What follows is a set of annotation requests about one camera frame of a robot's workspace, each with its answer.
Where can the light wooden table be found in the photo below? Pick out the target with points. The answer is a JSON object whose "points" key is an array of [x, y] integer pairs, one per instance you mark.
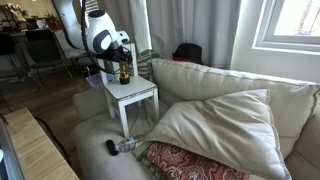
{"points": [[36, 153]]}

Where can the black hat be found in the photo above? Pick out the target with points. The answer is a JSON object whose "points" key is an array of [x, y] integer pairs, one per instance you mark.
{"points": [[188, 52]]}

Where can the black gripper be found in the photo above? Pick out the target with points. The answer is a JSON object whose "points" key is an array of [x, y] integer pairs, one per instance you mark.
{"points": [[116, 55]]}

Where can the clear plastic water bottle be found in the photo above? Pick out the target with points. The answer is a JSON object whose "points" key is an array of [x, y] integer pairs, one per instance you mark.
{"points": [[129, 144]]}

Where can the red patterned cushion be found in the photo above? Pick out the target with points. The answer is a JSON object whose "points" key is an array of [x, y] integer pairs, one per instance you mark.
{"points": [[173, 163]]}

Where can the yellow black flashlight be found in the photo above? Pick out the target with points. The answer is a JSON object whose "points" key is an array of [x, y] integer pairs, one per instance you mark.
{"points": [[124, 76]]}

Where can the black office chair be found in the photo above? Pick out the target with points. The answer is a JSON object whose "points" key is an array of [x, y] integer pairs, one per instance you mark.
{"points": [[43, 50]]}

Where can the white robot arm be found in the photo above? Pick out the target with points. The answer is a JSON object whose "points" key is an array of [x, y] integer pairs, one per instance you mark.
{"points": [[99, 37]]}

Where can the translucent plastic storage bin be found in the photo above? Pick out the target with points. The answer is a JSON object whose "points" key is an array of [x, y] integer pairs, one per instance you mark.
{"points": [[96, 80]]}

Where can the small white wooden chair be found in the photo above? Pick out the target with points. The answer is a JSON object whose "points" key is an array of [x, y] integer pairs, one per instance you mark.
{"points": [[119, 96]]}

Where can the grey curtain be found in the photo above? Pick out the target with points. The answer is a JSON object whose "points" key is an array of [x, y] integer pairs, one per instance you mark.
{"points": [[162, 25]]}

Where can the black remote control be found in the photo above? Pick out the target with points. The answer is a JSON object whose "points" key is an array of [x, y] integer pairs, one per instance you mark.
{"points": [[112, 148]]}

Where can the white window frame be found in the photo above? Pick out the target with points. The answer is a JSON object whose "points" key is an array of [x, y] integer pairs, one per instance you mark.
{"points": [[289, 26]]}

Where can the large beige pillow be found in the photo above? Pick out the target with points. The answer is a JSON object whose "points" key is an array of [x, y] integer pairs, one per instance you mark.
{"points": [[235, 129]]}

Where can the beige sofa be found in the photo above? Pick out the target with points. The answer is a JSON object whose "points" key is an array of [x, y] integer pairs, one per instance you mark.
{"points": [[294, 105]]}

